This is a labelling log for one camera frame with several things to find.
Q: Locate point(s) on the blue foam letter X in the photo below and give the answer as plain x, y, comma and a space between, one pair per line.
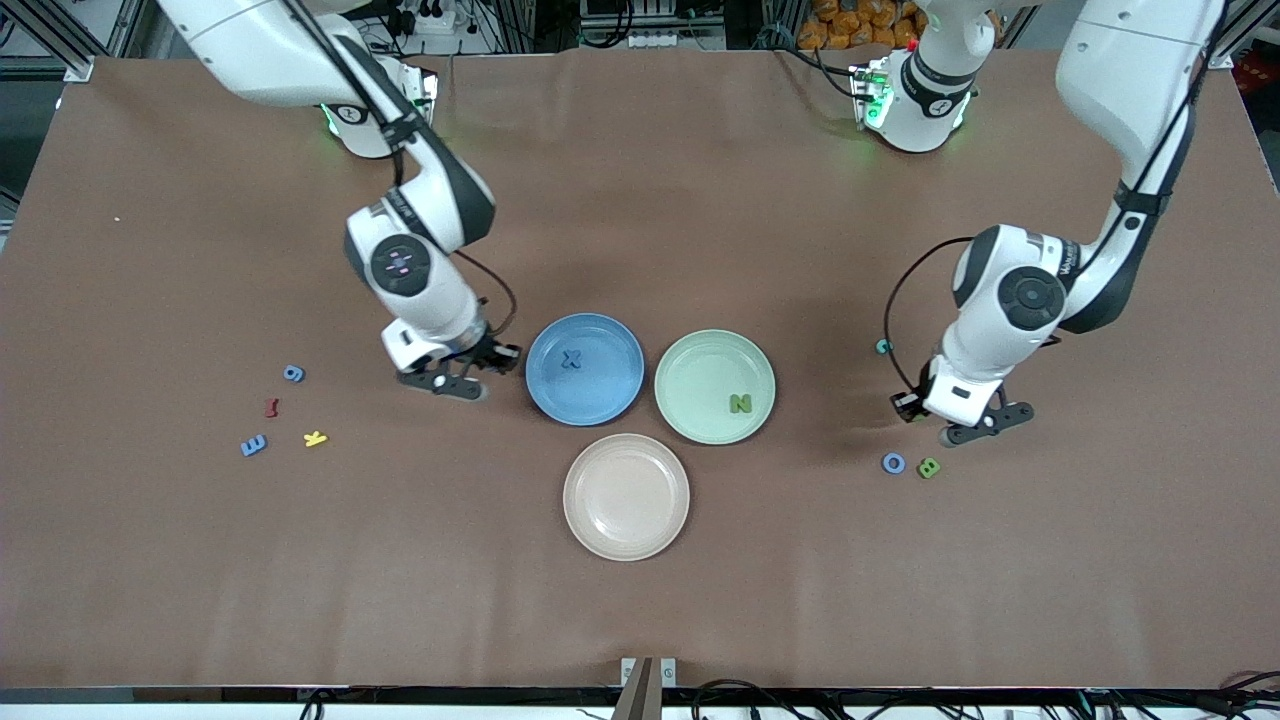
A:
571, 359

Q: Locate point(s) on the green foam letter B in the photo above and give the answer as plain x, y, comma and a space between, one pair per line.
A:
929, 468

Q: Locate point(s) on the green foam letter N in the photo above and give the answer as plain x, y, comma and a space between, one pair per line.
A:
740, 404

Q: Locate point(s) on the blue foam letter E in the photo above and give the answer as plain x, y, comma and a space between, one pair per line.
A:
254, 446

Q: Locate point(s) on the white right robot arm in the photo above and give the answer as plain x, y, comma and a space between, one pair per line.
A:
430, 290

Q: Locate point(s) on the blue foam letter O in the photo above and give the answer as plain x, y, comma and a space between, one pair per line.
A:
885, 463

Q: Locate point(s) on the blue plate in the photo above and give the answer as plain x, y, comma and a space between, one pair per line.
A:
600, 390

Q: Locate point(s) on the yellow foam letter K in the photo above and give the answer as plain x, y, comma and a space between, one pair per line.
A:
314, 438

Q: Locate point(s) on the beige plate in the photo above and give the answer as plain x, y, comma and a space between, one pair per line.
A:
625, 497

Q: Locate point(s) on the brown table cover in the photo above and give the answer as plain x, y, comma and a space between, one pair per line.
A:
640, 220

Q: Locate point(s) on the light green plate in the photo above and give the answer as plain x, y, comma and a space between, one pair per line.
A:
700, 380

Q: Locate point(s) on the white power strip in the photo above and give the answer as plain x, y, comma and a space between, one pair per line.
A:
650, 38
430, 18

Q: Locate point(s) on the pile of orange fruit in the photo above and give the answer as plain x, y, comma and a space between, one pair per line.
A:
850, 20

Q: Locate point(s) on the red bin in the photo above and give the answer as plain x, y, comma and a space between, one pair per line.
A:
1262, 75

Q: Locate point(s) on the white mounting bracket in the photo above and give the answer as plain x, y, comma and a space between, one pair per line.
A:
667, 672

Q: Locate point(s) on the brown camera post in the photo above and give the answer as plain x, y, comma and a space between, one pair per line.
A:
635, 700

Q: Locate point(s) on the aluminium frame profile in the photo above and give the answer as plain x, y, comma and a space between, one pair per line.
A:
1235, 45
60, 50

